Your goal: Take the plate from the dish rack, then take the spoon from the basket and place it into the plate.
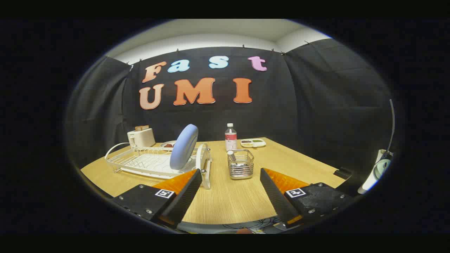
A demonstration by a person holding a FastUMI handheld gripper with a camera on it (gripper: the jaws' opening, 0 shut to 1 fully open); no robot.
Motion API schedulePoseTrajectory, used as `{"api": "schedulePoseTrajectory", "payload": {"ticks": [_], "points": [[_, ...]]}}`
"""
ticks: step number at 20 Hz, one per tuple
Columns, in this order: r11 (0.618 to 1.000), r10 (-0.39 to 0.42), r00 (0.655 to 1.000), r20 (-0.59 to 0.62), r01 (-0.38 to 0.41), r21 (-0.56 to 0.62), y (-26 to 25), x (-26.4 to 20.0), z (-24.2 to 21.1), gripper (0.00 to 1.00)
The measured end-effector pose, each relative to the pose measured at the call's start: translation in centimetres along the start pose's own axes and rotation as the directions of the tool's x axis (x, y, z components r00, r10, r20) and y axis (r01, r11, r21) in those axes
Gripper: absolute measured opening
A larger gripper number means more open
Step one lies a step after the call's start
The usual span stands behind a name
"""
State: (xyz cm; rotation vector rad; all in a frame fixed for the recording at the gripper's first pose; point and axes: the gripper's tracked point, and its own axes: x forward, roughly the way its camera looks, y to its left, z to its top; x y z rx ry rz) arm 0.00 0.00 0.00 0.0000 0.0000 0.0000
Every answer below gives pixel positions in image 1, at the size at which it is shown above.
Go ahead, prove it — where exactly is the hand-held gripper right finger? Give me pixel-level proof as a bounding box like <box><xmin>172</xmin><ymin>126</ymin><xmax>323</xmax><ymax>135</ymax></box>
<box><xmin>259</xmin><ymin>168</ymin><xmax>355</xmax><ymax>229</ymax></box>

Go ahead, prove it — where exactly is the clear water bottle red label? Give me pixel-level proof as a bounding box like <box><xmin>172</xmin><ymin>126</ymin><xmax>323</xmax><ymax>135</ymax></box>
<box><xmin>225</xmin><ymin>123</ymin><xmax>238</xmax><ymax>152</ymax></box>

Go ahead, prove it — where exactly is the black table clamp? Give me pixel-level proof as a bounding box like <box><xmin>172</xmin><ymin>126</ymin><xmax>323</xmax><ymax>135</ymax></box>
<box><xmin>333</xmin><ymin>168</ymin><xmax>352</xmax><ymax>180</ymax></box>

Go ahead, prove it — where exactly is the metal wire basket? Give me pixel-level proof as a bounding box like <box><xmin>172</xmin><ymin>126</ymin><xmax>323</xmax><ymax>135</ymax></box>
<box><xmin>227</xmin><ymin>149</ymin><xmax>255</xmax><ymax>180</ymax></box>

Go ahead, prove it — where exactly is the white wire dish rack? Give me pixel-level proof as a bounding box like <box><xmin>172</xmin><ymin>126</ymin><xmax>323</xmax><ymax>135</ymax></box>
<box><xmin>104</xmin><ymin>142</ymin><xmax>212</xmax><ymax>190</ymax></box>

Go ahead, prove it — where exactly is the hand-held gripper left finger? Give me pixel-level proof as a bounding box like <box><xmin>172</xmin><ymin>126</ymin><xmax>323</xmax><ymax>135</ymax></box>
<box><xmin>112</xmin><ymin>169</ymin><xmax>203</xmax><ymax>229</ymax></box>

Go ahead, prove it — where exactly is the thin dark cable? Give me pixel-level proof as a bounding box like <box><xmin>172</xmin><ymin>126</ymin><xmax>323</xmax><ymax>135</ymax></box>
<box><xmin>387</xmin><ymin>99</ymin><xmax>396</xmax><ymax>155</ymax></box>

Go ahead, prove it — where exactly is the white divided food tray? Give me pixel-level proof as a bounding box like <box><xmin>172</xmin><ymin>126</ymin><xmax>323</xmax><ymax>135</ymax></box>
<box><xmin>240</xmin><ymin>138</ymin><xmax>266</xmax><ymax>148</ymax></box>

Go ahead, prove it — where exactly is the black backdrop cloth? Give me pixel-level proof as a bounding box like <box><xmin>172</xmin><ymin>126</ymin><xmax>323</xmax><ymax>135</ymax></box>
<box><xmin>65</xmin><ymin>38</ymin><xmax>394</xmax><ymax>180</ymax></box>

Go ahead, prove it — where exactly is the blue plate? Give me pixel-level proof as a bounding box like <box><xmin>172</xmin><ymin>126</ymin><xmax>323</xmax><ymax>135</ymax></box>
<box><xmin>170</xmin><ymin>124</ymin><xmax>199</xmax><ymax>171</ymax></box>

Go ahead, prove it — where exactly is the white and green device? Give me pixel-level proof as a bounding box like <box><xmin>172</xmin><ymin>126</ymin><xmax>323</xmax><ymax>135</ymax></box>
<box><xmin>358</xmin><ymin>149</ymin><xmax>393</xmax><ymax>195</ymax></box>

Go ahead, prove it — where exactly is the white toaster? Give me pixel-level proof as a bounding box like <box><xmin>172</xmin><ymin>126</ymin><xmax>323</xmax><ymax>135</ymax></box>
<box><xmin>127</xmin><ymin>128</ymin><xmax>156</xmax><ymax>148</ymax></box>

